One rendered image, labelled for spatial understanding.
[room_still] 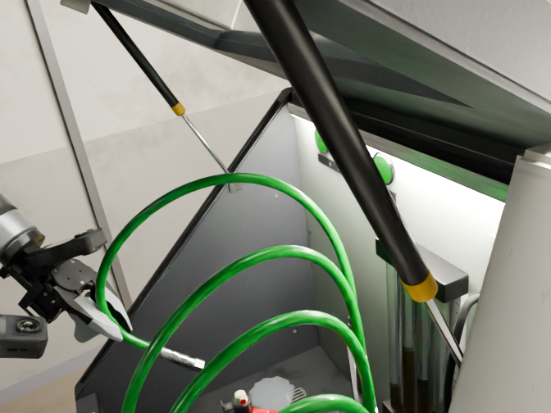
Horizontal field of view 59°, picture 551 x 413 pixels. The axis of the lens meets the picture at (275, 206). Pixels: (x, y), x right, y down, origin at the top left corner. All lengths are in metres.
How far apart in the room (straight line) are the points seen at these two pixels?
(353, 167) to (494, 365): 0.14
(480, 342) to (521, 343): 0.03
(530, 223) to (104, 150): 2.15
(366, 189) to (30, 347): 0.43
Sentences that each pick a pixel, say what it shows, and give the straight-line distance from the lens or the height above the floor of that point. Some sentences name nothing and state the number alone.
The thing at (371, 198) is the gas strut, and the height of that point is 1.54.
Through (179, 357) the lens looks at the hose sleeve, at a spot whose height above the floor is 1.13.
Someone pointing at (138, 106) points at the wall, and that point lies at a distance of 2.35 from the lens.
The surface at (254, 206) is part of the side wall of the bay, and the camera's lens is 0.97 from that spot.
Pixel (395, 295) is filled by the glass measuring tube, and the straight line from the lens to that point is 0.76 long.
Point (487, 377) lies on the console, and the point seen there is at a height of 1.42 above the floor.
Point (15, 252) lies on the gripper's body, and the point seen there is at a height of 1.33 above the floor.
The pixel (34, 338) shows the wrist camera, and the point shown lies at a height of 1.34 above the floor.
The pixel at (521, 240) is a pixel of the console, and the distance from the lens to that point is 0.29.
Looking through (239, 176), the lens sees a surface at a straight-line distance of 0.64.
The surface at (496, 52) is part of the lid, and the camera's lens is 0.23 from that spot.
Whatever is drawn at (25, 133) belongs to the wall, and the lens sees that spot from 2.27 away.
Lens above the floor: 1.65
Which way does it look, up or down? 25 degrees down
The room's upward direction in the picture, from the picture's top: 8 degrees counter-clockwise
